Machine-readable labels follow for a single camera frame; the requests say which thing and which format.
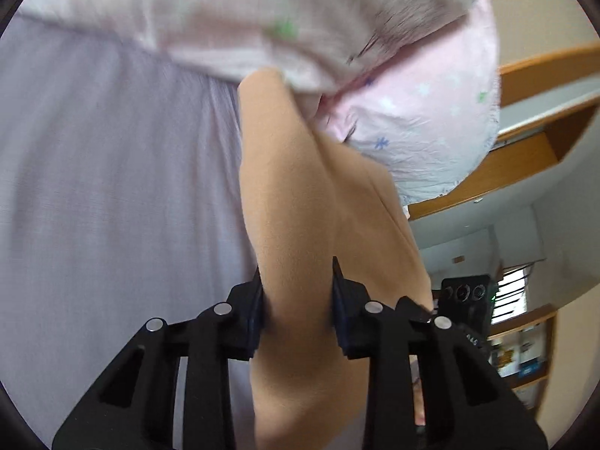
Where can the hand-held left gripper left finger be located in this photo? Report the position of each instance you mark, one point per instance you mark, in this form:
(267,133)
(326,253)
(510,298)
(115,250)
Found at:
(255,318)

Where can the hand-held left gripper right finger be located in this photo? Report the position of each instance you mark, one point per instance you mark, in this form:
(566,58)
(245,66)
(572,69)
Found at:
(338,318)

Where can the tan fleece garment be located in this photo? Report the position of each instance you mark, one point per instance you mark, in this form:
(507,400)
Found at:
(300,197)

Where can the window with blinds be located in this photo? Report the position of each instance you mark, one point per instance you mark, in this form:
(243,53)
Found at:
(512,290)

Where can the wooden bookshelf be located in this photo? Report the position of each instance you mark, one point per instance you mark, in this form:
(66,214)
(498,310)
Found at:
(520,326)

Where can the pink star-print cloth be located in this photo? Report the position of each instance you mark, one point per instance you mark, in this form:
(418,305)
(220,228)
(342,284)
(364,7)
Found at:
(422,117)

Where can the lavender bed sheet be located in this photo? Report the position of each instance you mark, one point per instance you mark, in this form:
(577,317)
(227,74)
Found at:
(117,197)

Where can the wooden bed frame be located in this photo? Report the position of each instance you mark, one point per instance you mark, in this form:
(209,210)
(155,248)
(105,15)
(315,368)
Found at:
(515,164)

